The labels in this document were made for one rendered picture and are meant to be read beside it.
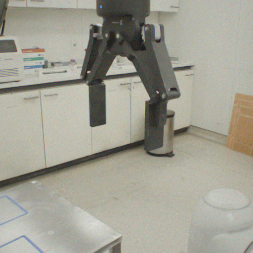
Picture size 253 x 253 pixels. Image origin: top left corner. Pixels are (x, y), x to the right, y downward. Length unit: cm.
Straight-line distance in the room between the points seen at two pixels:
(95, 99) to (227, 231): 42
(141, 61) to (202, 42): 360
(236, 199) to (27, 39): 295
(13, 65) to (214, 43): 226
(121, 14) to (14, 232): 69
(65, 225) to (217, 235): 42
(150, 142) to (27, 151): 254
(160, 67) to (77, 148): 281
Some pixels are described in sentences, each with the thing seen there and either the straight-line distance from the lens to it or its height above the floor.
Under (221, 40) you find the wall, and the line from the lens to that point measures 387.
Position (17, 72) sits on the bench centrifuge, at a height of 98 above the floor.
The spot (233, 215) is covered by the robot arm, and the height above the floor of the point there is 96.
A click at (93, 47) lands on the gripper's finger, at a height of 132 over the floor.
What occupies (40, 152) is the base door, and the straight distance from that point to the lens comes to 299.
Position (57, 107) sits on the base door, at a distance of 296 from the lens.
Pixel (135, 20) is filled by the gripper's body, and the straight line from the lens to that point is 44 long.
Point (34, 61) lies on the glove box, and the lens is 325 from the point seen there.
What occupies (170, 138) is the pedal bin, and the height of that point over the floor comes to 20.
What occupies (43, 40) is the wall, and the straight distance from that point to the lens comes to 353.
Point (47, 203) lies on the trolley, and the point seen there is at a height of 82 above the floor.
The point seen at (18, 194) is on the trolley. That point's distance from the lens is 113.
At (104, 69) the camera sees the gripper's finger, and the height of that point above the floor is 129.
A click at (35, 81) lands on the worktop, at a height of 90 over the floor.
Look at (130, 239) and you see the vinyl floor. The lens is 224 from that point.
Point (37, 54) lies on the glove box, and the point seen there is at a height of 107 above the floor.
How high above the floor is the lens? 136
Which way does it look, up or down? 17 degrees down
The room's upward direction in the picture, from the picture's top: straight up
